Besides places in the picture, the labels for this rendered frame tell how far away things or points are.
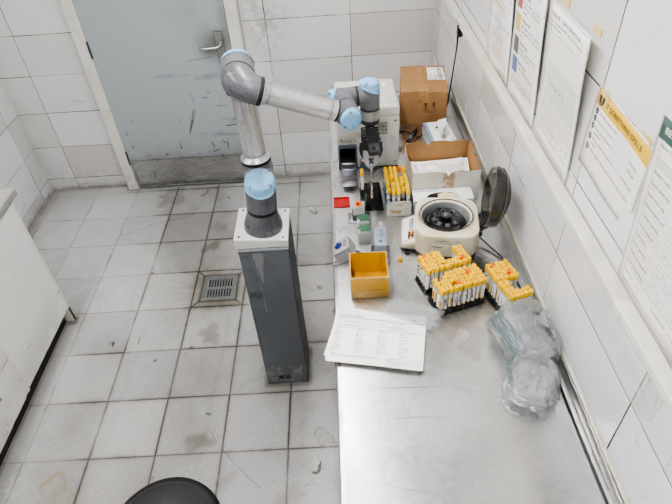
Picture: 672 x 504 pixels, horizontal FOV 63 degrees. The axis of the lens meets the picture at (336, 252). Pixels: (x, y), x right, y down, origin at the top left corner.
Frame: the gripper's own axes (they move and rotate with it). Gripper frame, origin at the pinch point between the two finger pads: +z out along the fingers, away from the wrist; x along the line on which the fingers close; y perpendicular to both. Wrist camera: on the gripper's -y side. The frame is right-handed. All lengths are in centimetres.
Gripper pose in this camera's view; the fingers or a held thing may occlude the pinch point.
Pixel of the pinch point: (371, 166)
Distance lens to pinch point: 223.7
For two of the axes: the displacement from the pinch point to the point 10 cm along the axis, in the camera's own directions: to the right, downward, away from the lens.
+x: -10.0, 0.6, 0.2
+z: 0.6, 7.5, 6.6
